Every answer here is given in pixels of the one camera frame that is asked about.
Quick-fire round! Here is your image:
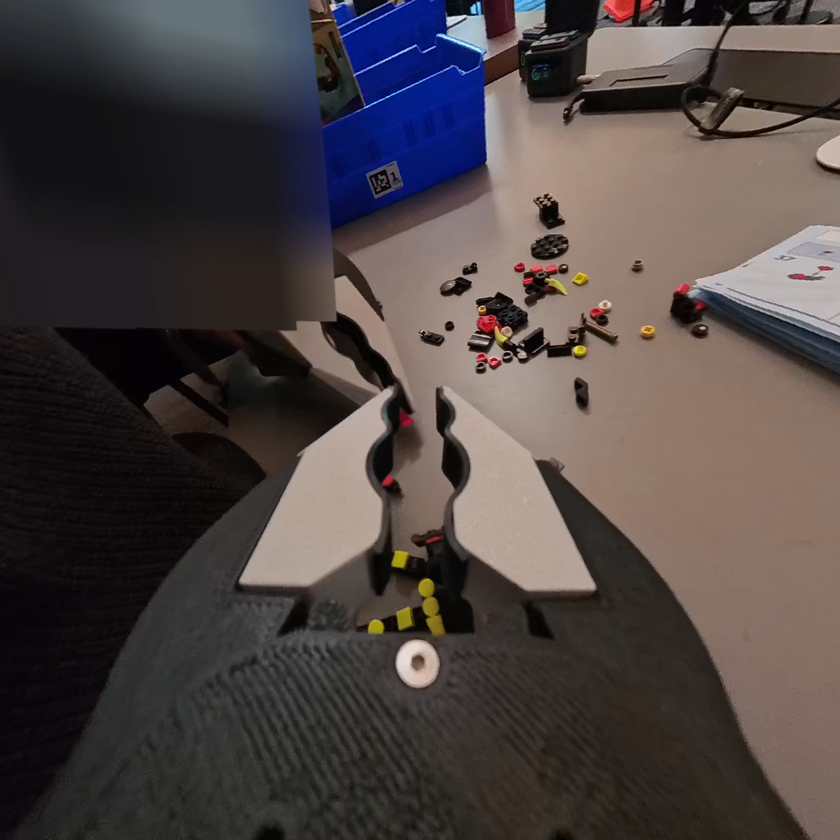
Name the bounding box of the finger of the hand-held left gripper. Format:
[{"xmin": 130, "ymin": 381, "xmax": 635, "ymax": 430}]
[
  {"xmin": 333, "ymin": 249, "xmax": 417, "ymax": 417},
  {"xmin": 276, "ymin": 322, "xmax": 395, "ymax": 408}
]

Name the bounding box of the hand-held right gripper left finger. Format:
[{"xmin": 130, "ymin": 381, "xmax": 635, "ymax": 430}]
[{"xmin": 237, "ymin": 386, "xmax": 403, "ymax": 601}]

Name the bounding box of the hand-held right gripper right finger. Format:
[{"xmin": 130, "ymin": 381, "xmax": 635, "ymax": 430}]
[{"xmin": 435, "ymin": 386, "xmax": 598, "ymax": 601}]

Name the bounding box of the black and yellow lego spider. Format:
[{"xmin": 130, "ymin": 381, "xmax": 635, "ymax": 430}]
[{"xmin": 357, "ymin": 472, "xmax": 475, "ymax": 636}]

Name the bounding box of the pile of loose lego parts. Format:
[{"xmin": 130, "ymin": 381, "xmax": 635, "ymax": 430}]
[{"xmin": 419, "ymin": 192, "xmax": 713, "ymax": 375}]

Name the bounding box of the lego instruction booklet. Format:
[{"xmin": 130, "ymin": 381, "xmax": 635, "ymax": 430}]
[{"xmin": 692, "ymin": 225, "xmax": 840, "ymax": 376}]

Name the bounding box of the blue plastic bin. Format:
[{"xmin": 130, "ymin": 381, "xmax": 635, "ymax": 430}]
[
  {"xmin": 354, "ymin": 33, "xmax": 488, "ymax": 109},
  {"xmin": 331, "ymin": 0, "xmax": 448, "ymax": 50},
  {"xmin": 322, "ymin": 82, "xmax": 488, "ymax": 228}
]

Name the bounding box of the colourful printed cardboard box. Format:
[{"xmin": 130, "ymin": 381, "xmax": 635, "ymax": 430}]
[{"xmin": 310, "ymin": 0, "xmax": 366, "ymax": 127}]

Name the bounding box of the black device with green display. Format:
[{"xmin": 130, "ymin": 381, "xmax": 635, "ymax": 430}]
[{"xmin": 517, "ymin": 23, "xmax": 589, "ymax": 99}]

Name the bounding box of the black flat power adapter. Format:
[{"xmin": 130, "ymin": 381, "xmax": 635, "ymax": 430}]
[{"xmin": 579, "ymin": 49, "xmax": 718, "ymax": 112}]

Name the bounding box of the grey rectangular box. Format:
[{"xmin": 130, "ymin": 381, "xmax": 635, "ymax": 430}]
[{"xmin": 712, "ymin": 29, "xmax": 840, "ymax": 109}]

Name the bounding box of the black cable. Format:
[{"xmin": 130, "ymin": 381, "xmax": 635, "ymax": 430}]
[{"xmin": 679, "ymin": 85, "xmax": 840, "ymax": 139}]

